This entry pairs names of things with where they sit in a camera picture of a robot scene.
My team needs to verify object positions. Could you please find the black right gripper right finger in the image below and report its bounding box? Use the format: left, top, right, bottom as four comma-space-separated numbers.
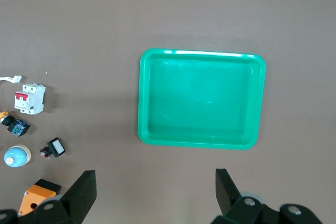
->
211, 168, 266, 224

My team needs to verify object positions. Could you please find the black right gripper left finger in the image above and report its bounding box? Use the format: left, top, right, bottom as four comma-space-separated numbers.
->
31, 170, 97, 224

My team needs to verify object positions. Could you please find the white red circuit breaker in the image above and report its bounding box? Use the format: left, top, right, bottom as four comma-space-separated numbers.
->
14, 83, 46, 115

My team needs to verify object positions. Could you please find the orange black button box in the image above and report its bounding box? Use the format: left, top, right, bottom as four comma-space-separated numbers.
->
17, 178, 62, 217

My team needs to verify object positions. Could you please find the blue dome buzzer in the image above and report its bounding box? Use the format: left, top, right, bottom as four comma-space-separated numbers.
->
3, 144, 32, 168

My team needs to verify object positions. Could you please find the green plastic tray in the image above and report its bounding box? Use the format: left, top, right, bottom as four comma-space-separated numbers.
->
137, 48, 267, 151

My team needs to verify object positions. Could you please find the red black switch part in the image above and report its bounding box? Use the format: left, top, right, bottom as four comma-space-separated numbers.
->
39, 137, 66, 159

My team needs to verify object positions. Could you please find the orange knob selector switch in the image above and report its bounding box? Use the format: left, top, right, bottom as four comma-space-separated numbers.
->
0, 111, 31, 137

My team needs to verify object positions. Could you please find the small white curved bracket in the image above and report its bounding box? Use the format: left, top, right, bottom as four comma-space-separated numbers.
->
0, 75, 23, 84

